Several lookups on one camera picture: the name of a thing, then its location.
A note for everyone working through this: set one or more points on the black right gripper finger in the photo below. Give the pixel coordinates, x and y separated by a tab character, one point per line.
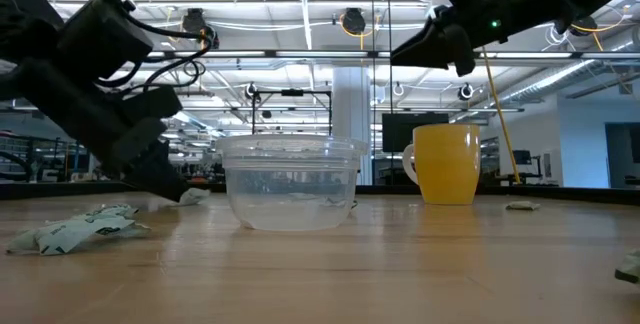
460	49
425	49

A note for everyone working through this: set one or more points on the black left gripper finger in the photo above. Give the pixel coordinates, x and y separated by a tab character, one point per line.
140	139
167	179

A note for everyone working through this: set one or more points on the white green printed packet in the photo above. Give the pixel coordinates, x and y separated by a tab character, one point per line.
70	234
117	210
522	206
631	266
195	195

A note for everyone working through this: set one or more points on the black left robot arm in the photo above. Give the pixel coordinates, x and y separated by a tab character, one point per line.
20	39

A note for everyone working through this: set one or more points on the small black ceiling reel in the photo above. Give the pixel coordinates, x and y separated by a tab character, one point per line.
251	90
466	91

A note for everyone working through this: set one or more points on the storage shelf rack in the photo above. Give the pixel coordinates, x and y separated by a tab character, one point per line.
30	159

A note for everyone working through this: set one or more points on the black flat screen monitor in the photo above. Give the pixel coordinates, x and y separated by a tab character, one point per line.
397	131

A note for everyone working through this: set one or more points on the white building pillar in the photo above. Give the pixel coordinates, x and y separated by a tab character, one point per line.
350	124

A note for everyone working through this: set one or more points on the small desk monitor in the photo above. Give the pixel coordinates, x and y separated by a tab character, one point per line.
522	156

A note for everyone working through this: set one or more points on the clear plastic bowl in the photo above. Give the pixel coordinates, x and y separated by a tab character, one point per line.
292	184

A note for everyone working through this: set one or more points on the silver ceiling duct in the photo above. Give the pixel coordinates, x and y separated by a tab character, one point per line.
550	79

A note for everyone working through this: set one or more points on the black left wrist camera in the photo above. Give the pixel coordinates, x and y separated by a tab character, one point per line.
100	39

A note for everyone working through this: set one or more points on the black rectangular frame rig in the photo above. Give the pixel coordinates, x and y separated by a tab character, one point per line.
291	92

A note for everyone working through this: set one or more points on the black aluminium table frame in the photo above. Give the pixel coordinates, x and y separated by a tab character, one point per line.
575	195

